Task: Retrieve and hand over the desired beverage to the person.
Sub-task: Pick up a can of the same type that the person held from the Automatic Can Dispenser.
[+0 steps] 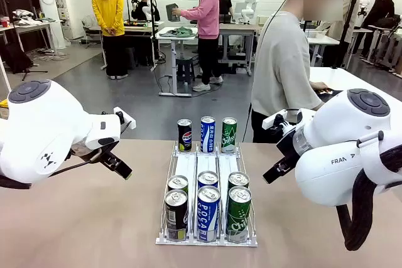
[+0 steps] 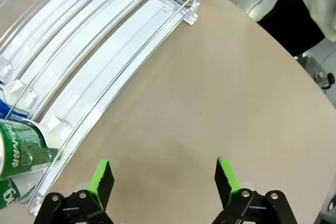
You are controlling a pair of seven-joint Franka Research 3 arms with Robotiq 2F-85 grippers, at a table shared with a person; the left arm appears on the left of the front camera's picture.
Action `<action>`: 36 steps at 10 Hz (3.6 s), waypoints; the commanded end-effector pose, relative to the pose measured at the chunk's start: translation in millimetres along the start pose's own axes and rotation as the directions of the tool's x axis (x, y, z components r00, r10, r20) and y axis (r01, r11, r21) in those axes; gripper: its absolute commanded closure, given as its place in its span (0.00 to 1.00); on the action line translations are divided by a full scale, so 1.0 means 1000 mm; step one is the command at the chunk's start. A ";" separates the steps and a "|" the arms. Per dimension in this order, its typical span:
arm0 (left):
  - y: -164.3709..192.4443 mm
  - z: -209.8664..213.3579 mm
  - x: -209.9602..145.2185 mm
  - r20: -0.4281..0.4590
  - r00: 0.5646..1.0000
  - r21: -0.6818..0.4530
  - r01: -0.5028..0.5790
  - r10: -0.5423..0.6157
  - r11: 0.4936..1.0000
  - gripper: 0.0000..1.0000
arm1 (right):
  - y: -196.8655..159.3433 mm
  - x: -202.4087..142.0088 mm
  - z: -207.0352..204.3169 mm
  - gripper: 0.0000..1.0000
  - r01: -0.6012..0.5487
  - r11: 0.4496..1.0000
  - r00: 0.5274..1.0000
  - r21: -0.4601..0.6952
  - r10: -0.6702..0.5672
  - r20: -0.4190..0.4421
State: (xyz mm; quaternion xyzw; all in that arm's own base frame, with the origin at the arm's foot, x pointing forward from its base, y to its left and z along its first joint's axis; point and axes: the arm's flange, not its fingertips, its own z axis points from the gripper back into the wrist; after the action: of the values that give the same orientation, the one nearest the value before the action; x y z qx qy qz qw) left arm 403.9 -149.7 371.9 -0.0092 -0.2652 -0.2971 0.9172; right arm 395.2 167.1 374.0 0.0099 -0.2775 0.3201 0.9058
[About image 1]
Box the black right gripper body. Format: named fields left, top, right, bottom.
left=275, top=129, right=304, bottom=168

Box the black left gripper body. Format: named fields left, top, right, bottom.
left=70, top=140, right=121, bottom=164

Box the blue Pocari Sweat can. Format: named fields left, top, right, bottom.
left=200, top=115, right=217, bottom=154
left=197, top=170, right=219, bottom=191
left=196, top=185, right=221, bottom=244

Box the person in grey sweater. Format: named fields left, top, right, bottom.
left=250, top=0, right=345, bottom=144

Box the person in beige coat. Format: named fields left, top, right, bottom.
left=323, top=0, right=372, bottom=68

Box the person in yellow hoodie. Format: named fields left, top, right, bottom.
left=90, top=0, right=129, bottom=80

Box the person in pink hoodie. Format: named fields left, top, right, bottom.
left=171, top=0, right=224, bottom=92

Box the person's right hand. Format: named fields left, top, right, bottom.
left=310, top=81, right=330, bottom=94

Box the green Chilsung can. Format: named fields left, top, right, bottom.
left=221, top=117, right=238, bottom=154
left=227, top=171, right=250, bottom=191
left=227, top=185, right=253, bottom=244

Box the black Pepsi can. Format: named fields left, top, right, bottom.
left=164, top=189, right=189, bottom=242
left=167, top=174, right=189, bottom=194
left=177, top=119, right=193, bottom=153

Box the large white table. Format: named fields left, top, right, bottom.
left=309, top=66, right=402, bottom=115

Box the long white background table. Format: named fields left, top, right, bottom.
left=305, top=33, right=341, bottom=68

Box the black stool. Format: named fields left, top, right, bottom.
left=175, top=56, right=197, bottom=87

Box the grey background desk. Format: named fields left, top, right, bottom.
left=219, top=22, right=258, bottom=77

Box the dark background workbench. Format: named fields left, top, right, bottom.
left=82, top=20, right=165, bottom=72

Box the cluttered white desk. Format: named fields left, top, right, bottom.
left=0, top=16, right=58, bottom=55

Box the white height-adjustable desk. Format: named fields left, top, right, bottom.
left=155, top=25, right=202, bottom=98

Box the green cloth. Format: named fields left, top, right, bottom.
left=159, top=25, right=199, bottom=39

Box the white tower air conditioner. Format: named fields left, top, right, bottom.
left=33, top=0, right=67, bottom=50

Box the black bag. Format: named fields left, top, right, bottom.
left=374, top=14, right=400, bottom=29

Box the grey green box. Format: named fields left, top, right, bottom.
left=165, top=3, right=182, bottom=23

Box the woman in black clothes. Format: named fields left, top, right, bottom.
left=352, top=0, right=396, bottom=59

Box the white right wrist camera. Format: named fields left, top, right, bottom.
left=261, top=109, right=298, bottom=133

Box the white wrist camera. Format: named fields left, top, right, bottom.
left=261, top=109, right=298, bottom=133
left=112, top=106, right=137, bottom=129

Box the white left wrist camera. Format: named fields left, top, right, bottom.
left=112, top=106, right=137, bottom=129

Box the white wire can rack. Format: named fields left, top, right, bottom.
left=155, top=140, right=259, bottom=247

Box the black left arm cable sleeve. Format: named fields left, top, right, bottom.
left=0, top=151, right=103, bottom=191

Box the black arm cable sleeve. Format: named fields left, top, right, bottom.
left=335, top=147, right=402, bottom=252
left=0, top=151, right=103, bottom=191

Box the black right arm cable sleeve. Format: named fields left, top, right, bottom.
left=335, top=147, right=402, bottom=252

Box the thin black headset cable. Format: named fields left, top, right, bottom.
left=242, top=0, right=298, bottom=143

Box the black camera stand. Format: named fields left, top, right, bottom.
left=331, top=0, right=362, bottom=70
left=147, top=0, right=160, bottom=72

